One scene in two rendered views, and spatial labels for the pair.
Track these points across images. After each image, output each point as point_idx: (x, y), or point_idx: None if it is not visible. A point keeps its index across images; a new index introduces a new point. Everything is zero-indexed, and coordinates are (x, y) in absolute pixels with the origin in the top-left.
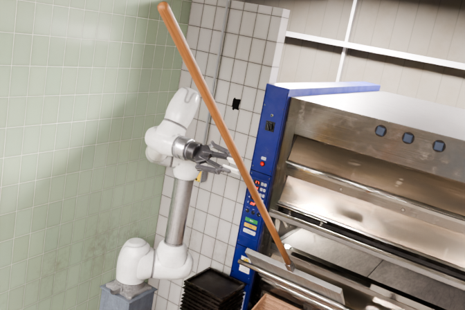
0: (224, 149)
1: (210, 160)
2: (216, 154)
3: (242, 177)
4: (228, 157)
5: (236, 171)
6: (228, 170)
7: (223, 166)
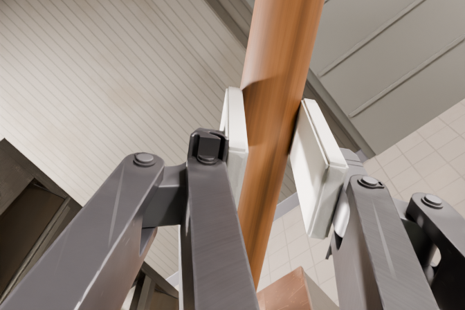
0: (113, 194)
1: (401, 302)
2: (246, 261)
3: (277, 198)
4: (230, 140)
5: (317, 104)
6: (343, 151)
7: (344, 177)
